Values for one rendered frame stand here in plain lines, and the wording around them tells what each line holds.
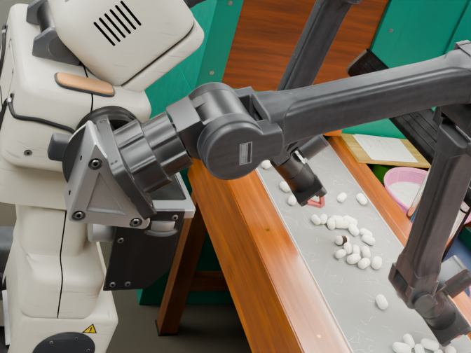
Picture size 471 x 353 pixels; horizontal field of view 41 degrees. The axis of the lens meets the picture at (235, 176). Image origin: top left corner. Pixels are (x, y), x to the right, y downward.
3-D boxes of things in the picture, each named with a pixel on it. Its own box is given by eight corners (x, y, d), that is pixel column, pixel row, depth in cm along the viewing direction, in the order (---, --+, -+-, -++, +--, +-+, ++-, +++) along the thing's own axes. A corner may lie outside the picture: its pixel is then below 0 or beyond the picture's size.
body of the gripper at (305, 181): (310, 166, 148) (295, 147, 143) (326, 192, 140) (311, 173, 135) (287, 182, 149) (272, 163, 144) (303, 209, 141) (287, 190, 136)
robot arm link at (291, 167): (263, 153, 139) (272, 167, 134) (288, 134, 138) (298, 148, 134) (278, 171, 143) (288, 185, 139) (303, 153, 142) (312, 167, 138)
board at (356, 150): (357, 162, 183) (359, 159, 182) (337, 135, 195) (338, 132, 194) (448, 169, 195) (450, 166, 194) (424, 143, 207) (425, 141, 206)
